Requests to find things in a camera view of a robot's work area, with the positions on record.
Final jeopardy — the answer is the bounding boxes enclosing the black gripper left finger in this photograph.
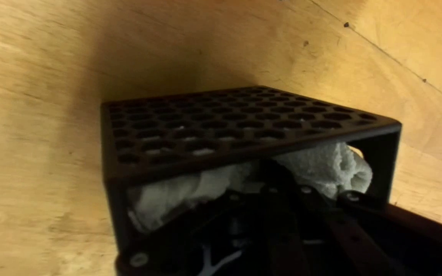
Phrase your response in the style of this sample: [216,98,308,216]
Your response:
[116,192,262,276]

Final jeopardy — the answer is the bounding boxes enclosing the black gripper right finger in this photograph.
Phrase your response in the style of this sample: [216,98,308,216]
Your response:
[262,161,442,276]

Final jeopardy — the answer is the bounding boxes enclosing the white towel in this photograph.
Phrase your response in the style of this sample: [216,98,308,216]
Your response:
[128,143,374,233]

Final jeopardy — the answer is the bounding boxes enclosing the black perforated box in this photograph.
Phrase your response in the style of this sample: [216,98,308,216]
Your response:
[100,86,403,250]

